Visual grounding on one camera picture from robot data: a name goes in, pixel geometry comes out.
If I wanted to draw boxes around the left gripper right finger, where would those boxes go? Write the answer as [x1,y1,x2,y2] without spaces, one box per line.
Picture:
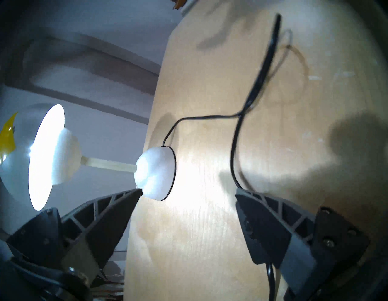
[235,188,371,298]

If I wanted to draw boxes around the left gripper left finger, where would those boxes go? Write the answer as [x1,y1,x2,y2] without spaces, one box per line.
[5,188,144,286]

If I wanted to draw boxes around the white mushroom table lamp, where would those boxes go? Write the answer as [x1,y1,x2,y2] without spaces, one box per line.
[0,103,177,212]

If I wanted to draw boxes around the yellow tape patch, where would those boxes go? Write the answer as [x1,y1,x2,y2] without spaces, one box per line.
[0,112,18,164]

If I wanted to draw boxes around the black lamp power cord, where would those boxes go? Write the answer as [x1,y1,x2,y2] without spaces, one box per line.
[162,14,282,301]

